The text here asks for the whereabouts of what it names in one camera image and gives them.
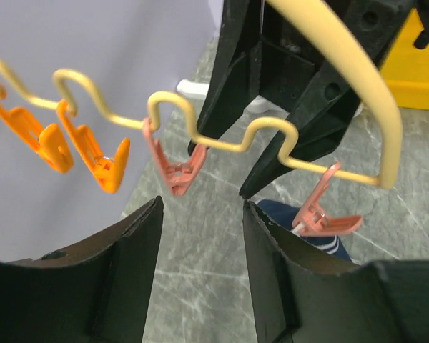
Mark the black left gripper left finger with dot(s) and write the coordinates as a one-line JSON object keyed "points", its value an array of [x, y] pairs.
{"points": [[96, 290]]}

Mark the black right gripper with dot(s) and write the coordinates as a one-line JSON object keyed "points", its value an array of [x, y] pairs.
{"points": [[327, 106]]}

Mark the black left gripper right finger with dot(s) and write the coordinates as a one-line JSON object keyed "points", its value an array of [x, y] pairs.
{"points": [[301, 294]]}

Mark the yellow clip hanger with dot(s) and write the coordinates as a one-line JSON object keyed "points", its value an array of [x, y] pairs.
{"points": [[314, 19]]}

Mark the pink end clothespin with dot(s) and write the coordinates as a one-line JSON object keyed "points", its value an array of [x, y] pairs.
{"points": [[313, 221]]}

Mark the orange yellow clothespin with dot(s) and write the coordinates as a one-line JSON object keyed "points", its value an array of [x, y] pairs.
{"points": [[107, 172], [48, 142]]}

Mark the yellow plastic tray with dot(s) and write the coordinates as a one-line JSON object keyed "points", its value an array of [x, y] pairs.
{"points": [[406, 69]]}

